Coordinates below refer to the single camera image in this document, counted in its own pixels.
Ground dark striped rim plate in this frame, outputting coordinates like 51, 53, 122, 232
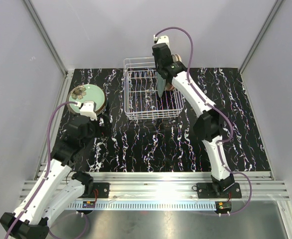
156, 72, 166, 98

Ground orange cream leaf plate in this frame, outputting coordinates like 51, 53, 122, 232
174, 54, 182, 62

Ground pink cream branch plate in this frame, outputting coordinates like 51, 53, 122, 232
165, 54, 175, 91

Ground green plate with flower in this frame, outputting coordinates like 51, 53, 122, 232
67, 84, 106, 103

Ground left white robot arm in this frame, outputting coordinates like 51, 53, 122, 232
0, 115, 111, 239

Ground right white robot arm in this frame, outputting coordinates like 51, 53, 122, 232
152, 43, 235, 198

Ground dark plates under green plate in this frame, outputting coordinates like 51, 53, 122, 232
94, 98, 108, 116

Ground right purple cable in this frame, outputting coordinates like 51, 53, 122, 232
153, 26, 253, 215

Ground purple cable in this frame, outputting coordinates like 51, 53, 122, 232
153, 26, 253, 215
3, 102, 83, 239

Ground left aluminium frame post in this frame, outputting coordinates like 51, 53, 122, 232
21, 0, 73, 78

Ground aluminium frame post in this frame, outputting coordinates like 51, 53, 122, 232
21, 0, 73, 78
238, 0, 286, 74

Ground white wire dish rack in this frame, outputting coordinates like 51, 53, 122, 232
124, 57, 184, 120

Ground aluminium mounting rail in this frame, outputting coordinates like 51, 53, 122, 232
18, 171, 290, 202

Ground white slotted cable duct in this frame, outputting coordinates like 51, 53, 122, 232
72, 201, 233, 210

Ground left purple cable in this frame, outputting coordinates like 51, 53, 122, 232
3, 102, 83, 239

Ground right aluminium frame post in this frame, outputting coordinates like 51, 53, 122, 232
238, 0, 286, 74

